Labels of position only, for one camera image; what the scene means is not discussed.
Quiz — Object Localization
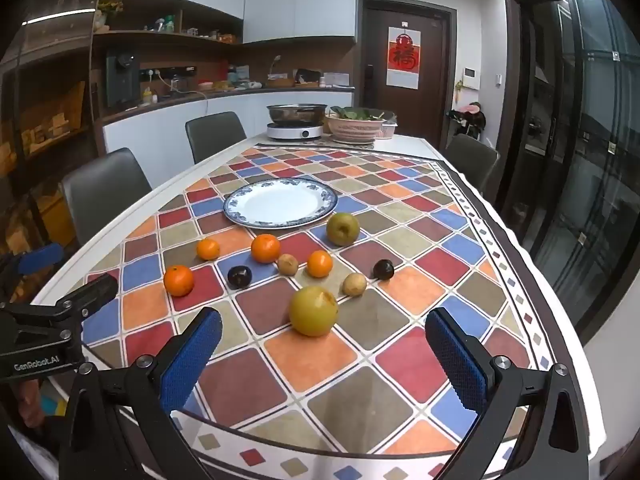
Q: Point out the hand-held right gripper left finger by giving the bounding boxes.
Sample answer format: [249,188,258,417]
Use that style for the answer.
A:
[59,306,224,480]

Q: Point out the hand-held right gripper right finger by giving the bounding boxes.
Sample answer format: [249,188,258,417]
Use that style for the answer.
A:
[424,306,584,480]

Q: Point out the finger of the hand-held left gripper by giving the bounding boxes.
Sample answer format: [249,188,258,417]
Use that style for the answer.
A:
[0,242,65,287]
[0,273,119,348]

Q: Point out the yellow pear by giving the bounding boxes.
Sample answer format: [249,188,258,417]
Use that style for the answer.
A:
[289,286,339,337]

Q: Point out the blue rimmed white plate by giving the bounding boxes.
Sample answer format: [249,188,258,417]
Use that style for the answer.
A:
[223,178,338,230]

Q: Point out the green pear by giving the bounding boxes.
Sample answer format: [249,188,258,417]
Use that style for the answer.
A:
[326,212,361,247]

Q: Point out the person's left hand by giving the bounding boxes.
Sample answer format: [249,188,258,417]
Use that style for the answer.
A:
[15,382,53,429]

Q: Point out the grey dining chair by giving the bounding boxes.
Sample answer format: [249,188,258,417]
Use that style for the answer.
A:
[59,147,153,248]
[444,133,501,196]
[185,111,248,165]

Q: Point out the colourful checked tablecloth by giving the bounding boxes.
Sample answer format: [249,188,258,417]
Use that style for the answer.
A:
[80,142,553,480]

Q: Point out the glass display cabinet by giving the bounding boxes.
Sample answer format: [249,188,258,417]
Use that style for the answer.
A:
[0,0,101,311]

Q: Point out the white kitchen counter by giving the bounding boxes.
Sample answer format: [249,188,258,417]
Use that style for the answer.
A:
[100,86,356,163]

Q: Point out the black water dispenser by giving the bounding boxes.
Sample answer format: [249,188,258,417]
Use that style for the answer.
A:
[104,49,142,108]

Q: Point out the glass sliding door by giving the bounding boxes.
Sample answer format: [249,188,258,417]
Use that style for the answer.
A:
[500,0,640,346]

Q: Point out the white plastic basket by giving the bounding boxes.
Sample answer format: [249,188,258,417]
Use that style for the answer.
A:
[374,115,399,140]

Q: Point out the white induction cooker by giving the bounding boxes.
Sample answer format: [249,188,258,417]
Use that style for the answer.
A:
[265,121,326,141]

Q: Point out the pink plastic basket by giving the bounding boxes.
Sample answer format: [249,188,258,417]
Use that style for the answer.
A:
[324,112,381,142]

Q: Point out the steel pot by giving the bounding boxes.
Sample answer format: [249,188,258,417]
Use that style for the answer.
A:
[266,103,329,127]

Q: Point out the green leafy vegetables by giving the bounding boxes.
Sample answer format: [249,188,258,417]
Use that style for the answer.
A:
[330,106,396,122]

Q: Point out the brown door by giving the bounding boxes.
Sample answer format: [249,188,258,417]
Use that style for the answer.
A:
[357,0,458,151]

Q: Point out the white upper cabinets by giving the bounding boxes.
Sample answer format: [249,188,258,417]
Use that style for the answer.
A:
[242,0,357,45]

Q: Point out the wooden wall shelf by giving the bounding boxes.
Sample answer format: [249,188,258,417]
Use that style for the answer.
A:
[92,0,246,111]

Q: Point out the red and white wall calendar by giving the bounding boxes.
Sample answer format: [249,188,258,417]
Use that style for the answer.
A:
[386,28,422,87]

